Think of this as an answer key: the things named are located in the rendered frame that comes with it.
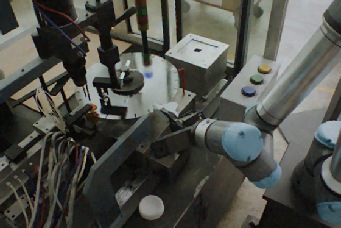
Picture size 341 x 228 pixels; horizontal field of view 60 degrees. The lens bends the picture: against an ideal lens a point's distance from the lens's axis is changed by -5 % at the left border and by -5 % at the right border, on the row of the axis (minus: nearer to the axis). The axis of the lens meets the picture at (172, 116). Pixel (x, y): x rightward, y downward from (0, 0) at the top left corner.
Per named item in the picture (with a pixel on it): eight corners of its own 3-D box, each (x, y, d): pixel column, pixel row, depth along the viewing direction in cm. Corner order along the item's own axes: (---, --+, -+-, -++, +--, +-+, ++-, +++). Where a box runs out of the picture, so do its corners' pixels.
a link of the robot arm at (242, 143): (253, 172, 62) (229, 148, 58) (220, 162, 71) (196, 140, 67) (272, 141, 64) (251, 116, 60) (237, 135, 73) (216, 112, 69)
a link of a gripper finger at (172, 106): (166, 98, 90) (186, 117, 86) (149, 106, 88) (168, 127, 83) (166, 90, 88) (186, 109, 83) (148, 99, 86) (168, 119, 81)
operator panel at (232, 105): (248, 85, 124) (253, 54, 114) (274, 94, 120) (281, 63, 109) (217, 128, 108) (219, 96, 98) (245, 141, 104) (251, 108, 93)
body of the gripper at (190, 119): (198, 133, 88) (226, 138, 77) (174, 147, 84) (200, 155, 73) (189, 108, 85) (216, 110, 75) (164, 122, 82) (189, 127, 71)
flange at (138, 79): (145, 91, 93) (145, 84, 91) (109, 95, 92) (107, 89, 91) (143, 69, 101) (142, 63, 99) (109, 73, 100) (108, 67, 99)
